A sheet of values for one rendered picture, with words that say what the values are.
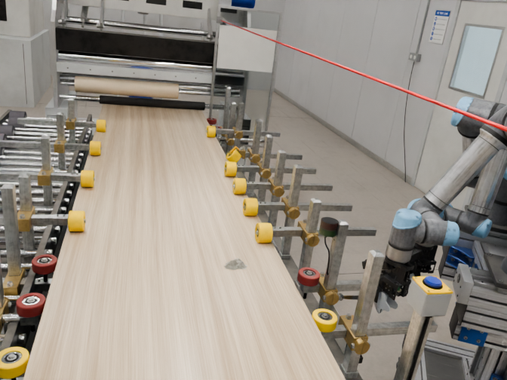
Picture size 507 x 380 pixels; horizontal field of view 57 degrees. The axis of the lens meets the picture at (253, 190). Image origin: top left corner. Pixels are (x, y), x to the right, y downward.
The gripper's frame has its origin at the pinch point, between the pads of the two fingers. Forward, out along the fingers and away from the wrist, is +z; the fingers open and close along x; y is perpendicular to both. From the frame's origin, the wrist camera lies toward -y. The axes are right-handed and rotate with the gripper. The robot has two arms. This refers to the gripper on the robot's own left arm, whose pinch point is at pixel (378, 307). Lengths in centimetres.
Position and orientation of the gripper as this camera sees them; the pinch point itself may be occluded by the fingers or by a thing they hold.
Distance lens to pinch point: 162.9
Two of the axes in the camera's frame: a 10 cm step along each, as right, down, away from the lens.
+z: -1.1, 9.2, 3.7
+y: 5.4, 3.7, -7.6
